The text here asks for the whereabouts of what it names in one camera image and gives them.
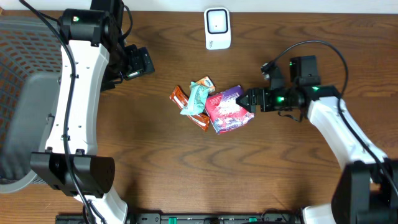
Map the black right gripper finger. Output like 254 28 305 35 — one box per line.
236 98 256 113
236 89 252 102

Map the small orange tissue pack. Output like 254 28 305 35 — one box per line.
196 76 216 94

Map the mint green wipes pack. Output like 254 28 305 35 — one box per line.
180 82 209 116

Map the orange-red snack bar wrapper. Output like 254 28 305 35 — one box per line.
169 85 211 132

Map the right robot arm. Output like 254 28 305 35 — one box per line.
236 55 397 223

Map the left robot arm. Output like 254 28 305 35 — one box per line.
30 1 155 223

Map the grey plastic mesh basket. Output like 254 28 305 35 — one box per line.
1 16 62 194

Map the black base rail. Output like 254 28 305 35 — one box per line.
55 212 302 224

